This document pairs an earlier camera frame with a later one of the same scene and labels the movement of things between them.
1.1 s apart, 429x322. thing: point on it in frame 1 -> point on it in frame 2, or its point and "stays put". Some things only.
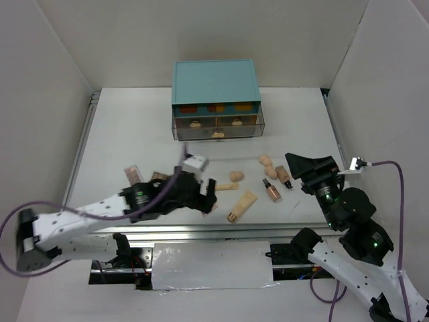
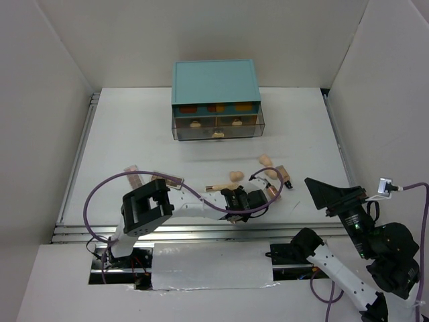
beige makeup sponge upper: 265,159 stays put
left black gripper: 204,202 -> 240,190
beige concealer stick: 226,186 stays put
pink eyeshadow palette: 133,174 stays put
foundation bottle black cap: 283,176 stays put
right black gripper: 312,170 -> 334,198
